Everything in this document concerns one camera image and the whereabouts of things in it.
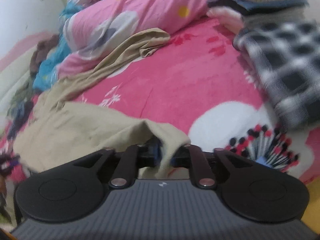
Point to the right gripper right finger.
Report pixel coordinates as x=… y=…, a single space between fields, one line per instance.
x=247 y=188

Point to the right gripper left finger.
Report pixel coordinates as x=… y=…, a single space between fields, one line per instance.
x=76 y=189

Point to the beige khaki trousers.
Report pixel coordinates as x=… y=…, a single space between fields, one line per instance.
x=63 y=130

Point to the dark blue crumpled clothes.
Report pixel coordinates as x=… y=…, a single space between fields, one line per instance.
x=20 y=108

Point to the pink floral bed sheet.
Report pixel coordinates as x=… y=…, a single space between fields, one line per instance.
x=200 y=84

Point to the pink white headboard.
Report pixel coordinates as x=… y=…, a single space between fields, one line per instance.
x=15 y=66

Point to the black white checkered garment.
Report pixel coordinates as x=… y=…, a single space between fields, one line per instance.
x=285 y=57

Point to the maroon garment by headboard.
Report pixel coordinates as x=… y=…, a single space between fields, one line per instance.
x=41 y=52

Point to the pink white folded garment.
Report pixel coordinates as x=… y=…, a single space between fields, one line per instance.
x=229 y=18

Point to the pink and blue quilt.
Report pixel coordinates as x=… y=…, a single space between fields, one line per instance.
x=92 y=33

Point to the dark blue folded garment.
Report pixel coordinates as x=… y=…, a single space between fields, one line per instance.
x=247 y=8

